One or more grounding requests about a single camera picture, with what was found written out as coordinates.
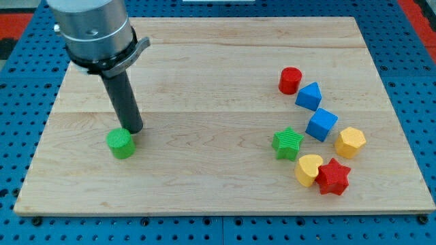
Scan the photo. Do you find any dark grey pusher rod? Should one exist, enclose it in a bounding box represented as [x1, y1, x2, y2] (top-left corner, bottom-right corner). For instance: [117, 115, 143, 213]
[102, 71, 144, 134]

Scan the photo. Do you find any green cylinder block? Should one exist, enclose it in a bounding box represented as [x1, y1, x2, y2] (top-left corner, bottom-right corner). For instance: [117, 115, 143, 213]
[106, 128, 136, 159]

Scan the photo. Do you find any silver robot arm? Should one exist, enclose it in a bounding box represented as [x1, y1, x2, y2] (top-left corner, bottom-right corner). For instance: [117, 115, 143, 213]
[47, 0, 151, 134]

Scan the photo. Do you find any wooden board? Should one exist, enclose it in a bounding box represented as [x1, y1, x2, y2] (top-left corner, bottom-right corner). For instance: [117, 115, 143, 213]
[14, 17, 435, 216]

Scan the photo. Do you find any red cylinder block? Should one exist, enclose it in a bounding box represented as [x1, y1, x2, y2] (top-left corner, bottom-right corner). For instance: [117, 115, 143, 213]
[279, 67, 302, 95]

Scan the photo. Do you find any green star block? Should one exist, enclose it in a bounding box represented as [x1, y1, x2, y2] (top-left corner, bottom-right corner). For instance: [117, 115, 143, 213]
[272, 127, 304, 161]

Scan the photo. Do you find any blue triangle block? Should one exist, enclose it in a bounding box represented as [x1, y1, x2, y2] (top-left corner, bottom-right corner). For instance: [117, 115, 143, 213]
[295, 82, 322, 111]

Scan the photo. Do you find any yellow heart block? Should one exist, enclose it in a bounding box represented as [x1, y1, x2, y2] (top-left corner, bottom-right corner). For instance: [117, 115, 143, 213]
[294, 154, 324, 187]

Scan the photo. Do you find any blue cube block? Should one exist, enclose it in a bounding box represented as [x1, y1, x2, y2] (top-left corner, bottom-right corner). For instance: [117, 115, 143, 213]
[305, 108, 339, 142]

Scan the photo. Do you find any red star block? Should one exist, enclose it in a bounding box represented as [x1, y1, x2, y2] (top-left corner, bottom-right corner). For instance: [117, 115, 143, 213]
[315, 158, 351, 195]

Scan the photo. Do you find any yellow hexagon block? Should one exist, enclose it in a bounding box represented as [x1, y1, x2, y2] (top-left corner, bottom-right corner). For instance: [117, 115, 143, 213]
[334, 127, 367, 159]

